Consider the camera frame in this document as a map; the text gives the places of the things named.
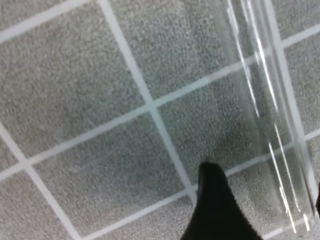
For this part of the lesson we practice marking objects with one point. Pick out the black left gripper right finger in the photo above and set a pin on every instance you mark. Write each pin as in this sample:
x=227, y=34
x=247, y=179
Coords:
x=317, y=204

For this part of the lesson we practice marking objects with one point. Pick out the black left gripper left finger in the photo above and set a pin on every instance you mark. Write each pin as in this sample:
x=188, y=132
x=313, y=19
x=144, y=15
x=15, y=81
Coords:
x=217, y=215

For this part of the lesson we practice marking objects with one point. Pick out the clear glass test tube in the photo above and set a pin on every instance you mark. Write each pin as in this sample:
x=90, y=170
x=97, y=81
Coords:
x=266, y=104

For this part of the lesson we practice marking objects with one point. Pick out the grey white-checked tablecloth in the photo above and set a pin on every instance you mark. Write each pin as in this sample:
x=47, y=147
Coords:
x=108, y=107

